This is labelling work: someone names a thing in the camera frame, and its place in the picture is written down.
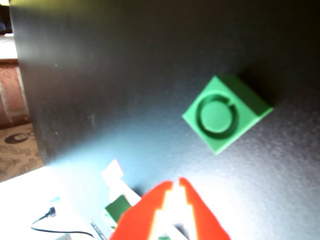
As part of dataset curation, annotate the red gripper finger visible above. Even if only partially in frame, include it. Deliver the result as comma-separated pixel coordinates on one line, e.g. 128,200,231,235
177,177,231,240
109,181,174,240

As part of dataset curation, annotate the black comb-shaped strip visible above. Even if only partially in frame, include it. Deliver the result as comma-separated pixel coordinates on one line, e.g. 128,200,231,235
89,218,107,240

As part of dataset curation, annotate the beige patterned cloth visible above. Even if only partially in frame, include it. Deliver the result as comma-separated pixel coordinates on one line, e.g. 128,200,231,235
0,122,46,183

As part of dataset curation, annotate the thin black cable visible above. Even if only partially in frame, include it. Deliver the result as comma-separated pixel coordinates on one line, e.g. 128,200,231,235
30,206,95,239

